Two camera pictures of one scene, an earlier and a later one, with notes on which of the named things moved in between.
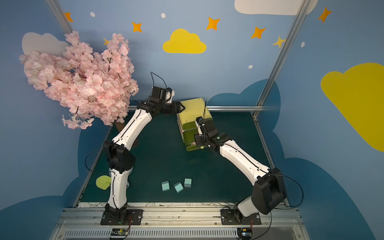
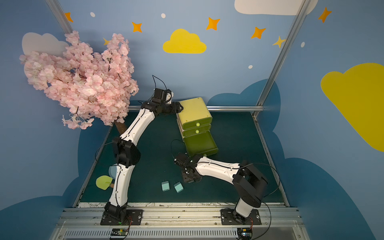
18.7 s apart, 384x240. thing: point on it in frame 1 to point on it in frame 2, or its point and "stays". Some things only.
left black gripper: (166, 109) stays
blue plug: (178, 187) stays
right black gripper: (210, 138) to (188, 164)
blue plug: (165, 186) stays
